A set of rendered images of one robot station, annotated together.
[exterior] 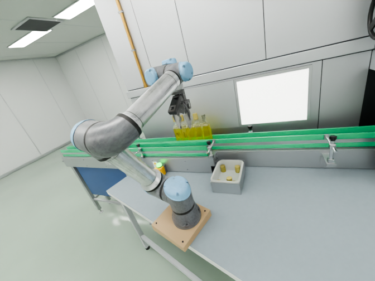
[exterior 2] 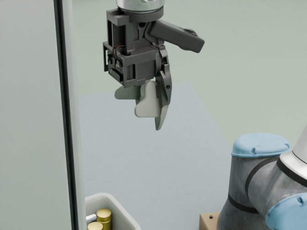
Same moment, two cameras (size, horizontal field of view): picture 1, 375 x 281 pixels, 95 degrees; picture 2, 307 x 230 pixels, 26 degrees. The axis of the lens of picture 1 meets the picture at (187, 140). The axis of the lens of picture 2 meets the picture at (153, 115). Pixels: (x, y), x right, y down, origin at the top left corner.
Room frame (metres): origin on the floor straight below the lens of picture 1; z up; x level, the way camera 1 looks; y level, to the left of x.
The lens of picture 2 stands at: (1.76, 0.49, 1.75)
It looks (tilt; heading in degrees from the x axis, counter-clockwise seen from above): 30 degrees down; 210
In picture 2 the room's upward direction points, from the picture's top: straight up
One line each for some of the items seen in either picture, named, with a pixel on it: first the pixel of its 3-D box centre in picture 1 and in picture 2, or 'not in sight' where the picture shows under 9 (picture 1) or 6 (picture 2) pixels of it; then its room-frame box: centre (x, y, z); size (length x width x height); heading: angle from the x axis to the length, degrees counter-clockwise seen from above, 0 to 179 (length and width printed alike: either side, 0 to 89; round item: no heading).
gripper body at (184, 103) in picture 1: (180, 101); (136, 43); (0.93, -0.02, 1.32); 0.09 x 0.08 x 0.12; 151
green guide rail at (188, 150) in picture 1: (116, 152); not in sight; (1.46, 0.65, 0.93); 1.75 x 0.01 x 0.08; 61
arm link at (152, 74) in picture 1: (160, 74); not in sight; (0.84, 0.04, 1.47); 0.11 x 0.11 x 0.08; 47
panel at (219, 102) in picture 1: (234, 104); not in sight; (1.19, -0.39, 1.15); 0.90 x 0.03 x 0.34; 61
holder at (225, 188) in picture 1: (229, 173); not in sight; (0.91, -0.21, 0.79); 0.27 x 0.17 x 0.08; 151
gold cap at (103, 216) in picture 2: not in sight; (104, 220); (0.79, -0.20, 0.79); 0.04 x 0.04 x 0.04
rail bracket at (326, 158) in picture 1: (329, 153); not in sight; (0.72, -0.70, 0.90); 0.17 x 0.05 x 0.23; 151
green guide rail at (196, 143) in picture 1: (122, 148); not in sight; (1.53, 0.62, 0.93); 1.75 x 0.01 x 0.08; 61
